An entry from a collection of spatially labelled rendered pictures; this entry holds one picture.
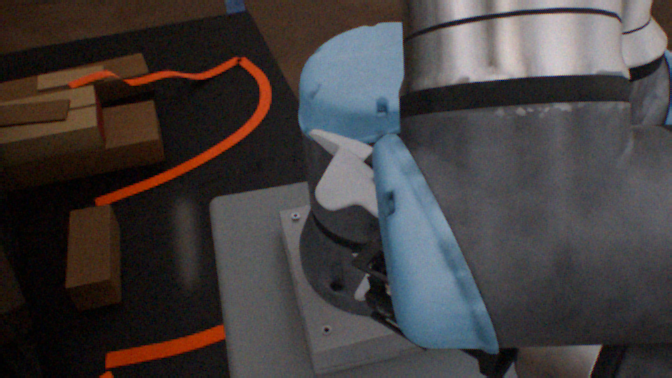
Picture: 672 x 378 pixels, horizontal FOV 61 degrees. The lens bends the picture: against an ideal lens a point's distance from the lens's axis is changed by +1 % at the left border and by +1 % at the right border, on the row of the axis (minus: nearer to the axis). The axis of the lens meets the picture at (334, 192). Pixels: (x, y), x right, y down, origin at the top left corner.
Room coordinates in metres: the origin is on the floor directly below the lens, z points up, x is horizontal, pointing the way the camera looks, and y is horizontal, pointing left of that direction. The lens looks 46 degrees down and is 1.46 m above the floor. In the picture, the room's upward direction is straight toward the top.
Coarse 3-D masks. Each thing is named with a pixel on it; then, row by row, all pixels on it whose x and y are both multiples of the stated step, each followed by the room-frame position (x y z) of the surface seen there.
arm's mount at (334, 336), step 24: (288, 216) 0.50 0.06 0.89; (288, 240) 0.45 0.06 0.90; (312, 312) 0.34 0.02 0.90; (336, 312) 0.34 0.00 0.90; (312, 336) 0.31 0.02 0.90; (336, 336) 0.31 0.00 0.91; (360, 336) 0.31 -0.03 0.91; (384, 336) 0.31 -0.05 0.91; (312, 360) 0.30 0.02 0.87; (336, 360) 0.30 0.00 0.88; (360, 360) 0.31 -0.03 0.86; (384, 360) 0.31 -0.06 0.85
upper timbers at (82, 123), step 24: (48, 96) 1.66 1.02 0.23; (72, 96) 1.66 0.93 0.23; (96, 96) 1.69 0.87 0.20; (72, 120) 1.52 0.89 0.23; (96, 120) 1.52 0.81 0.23; (0, 144) 1.40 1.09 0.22; (24, 144) 1.42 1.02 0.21; (48, 144) 1.44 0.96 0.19; (72, 144) 1.46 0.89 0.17; (96, 144) 1.49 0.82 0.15
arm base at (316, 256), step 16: (304, 224) 0.44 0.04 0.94; (320, 224) 0.39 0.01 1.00; (304, 240) 0.42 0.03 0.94; (320, 240) 0.39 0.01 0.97; (336, 240) 0.38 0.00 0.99; (304, 256) 0.40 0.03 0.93; (320, 256) 0.38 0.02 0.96; (336, 256) 0.37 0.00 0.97; (352, 256) 0.36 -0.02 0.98; (304, 272) 0.40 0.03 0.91; (320, 272) 0.37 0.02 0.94; (336, 272) 0.37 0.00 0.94; (352, 272) 0.36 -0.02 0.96; (320, 288) 0.36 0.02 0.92; (336, 288) 0.37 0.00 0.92; (352, 288) 0.35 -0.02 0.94; (336, 304) 0.35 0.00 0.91; (352, 304) 0.34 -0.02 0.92
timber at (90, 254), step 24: (72, 216) 1.17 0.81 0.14; (96, 216) 1.17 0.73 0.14; (72, 240) 1.07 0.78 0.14; (96, 240) 1.07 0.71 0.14; (72, 264) 0.98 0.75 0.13; (96, 264) 0.98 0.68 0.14; (120, 264) 1.07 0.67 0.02; (72, 288) 0.91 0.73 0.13; (96, 288) 0.92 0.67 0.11; (120, 288) 0.97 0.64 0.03
